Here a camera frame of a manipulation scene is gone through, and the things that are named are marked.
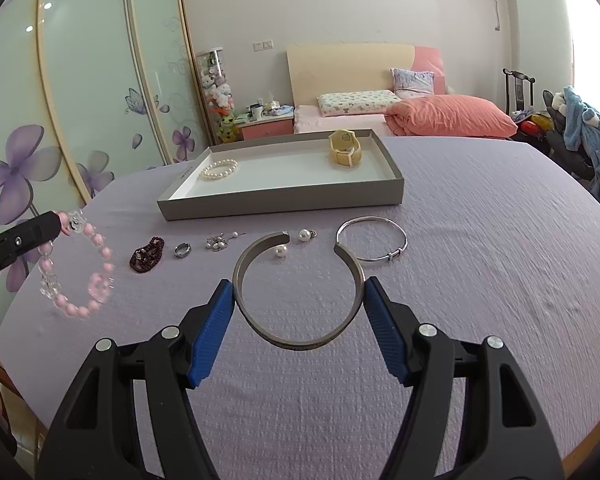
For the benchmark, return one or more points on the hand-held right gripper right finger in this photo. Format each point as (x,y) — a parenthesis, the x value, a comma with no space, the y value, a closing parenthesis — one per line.
(387,330)

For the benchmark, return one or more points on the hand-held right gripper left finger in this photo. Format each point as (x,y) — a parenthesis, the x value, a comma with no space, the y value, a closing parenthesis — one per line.
(212,330)

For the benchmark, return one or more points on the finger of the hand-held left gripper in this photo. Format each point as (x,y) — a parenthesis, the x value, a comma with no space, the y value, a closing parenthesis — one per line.
(20,242)

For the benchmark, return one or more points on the thin silver bangle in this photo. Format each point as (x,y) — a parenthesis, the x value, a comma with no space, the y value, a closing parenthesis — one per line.
(392,256)

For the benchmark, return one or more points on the silver pearl brooch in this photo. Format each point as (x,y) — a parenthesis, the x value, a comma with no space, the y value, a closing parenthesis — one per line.
(217,244)

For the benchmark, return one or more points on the white pearl earring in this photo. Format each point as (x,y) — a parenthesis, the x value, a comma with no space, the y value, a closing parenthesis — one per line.
(305,235)
(280,252)

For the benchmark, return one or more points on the grey cardboard tray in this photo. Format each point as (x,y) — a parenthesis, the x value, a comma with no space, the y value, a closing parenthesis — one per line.
(280,180)

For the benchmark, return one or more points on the lilac tablecloth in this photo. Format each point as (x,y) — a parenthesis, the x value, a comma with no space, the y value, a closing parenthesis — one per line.
(480,260)

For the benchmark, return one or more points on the glass wardrobe with flower print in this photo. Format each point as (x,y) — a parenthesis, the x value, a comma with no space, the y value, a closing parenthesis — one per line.
(80,85)

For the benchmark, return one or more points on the yellow wrist watch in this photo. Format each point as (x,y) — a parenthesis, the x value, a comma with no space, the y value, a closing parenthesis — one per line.
(347,157)

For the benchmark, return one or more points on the pink and cream nightstand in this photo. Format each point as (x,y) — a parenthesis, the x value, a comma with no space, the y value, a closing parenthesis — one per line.
(265,129)

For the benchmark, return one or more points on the bed with pink sheet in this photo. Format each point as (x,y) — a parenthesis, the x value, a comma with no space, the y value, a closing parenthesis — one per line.
(330,122)

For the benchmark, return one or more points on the folded salmon quilt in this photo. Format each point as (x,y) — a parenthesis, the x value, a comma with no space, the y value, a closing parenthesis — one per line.
(450,117)

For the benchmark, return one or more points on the white patterned pillow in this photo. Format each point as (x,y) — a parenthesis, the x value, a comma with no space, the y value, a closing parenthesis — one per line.
(355,102)

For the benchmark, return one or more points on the clear tube of plush toys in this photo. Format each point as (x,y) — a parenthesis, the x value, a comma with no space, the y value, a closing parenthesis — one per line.
(217,90)

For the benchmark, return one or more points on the black chair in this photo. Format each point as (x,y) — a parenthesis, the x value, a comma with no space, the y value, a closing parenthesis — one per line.
(555,150)

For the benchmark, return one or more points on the lilac printed pillow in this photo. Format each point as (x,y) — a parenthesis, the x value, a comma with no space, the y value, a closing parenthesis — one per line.
(412,82)

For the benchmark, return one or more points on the red and yellow toy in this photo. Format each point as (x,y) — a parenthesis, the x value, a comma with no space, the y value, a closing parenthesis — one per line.
(532,124)

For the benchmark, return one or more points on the cream and pink headboard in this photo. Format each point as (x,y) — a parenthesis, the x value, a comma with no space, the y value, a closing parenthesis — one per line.
(350,67)

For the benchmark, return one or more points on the dark wooden chair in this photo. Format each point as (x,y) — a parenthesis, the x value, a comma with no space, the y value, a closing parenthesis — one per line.
(519,90)

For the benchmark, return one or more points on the blue plush robe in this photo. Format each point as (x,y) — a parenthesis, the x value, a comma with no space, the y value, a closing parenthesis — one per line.
(592,135)

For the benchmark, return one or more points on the white wall socket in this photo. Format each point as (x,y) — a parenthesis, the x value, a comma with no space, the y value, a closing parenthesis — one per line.
(262,45)

